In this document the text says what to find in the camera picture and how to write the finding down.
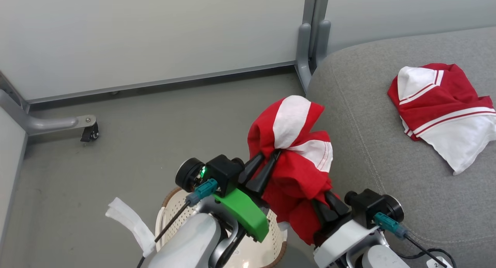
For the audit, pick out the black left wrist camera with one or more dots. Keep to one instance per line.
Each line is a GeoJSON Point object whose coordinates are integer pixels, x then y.
{"type": "Point", "coordinates": [224, 171]}

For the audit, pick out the grey metal partition posts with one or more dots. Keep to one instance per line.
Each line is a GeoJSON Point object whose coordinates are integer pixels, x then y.
{"type": "Point", "coordinates": [303, 47]}

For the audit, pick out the grey metal partition foot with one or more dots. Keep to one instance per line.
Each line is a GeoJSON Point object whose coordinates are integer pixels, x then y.
{"type": "Point", "coordinates": [50, 123]}

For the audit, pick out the black caster wheel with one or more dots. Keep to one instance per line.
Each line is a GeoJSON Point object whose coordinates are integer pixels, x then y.
{"type": "Point", "coordinates": [90, 133]}

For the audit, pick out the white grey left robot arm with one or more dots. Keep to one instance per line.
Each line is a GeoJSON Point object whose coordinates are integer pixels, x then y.
{"type": "Point", "coordinates": [186, 241]}

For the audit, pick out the red garment striped white collar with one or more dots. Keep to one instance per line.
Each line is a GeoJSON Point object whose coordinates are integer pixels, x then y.
{"type": "Point", "coordinates": [445, 101]}

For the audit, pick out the beige plastic laundry basket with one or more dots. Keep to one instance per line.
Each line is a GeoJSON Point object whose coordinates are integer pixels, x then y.
{"type": "Point", "coordinates": [255, 254]}

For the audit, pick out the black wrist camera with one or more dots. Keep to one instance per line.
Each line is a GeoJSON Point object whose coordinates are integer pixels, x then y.
{"type": "Point", "coordinates": [368, 206]}
{"type": "Point", "coordinates": [224, 171]}

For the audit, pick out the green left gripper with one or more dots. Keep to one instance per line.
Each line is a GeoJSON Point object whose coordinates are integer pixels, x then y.
{"type": "Point", "coordinates": [244, 211]}

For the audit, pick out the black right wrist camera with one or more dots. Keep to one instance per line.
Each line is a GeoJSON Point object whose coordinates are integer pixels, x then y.
{"type": "Point", "coordinates": [368, 206]}

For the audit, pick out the red garment white panels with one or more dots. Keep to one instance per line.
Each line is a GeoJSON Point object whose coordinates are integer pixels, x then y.
{"type": "Point", "coordinates": [294, 175]}

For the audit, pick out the white fabric strip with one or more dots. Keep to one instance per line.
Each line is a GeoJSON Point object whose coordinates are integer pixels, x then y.
{"type": "Point", "coordinates": [131, 221]}

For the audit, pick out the grey fabric sofa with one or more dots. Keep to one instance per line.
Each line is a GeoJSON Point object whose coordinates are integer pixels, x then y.
{"type": "Point", "coordinates": [368, 105]}

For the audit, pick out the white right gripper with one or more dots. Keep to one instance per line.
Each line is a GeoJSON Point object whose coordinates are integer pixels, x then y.
{"type": "Point", "coordinates": [341, 241]}

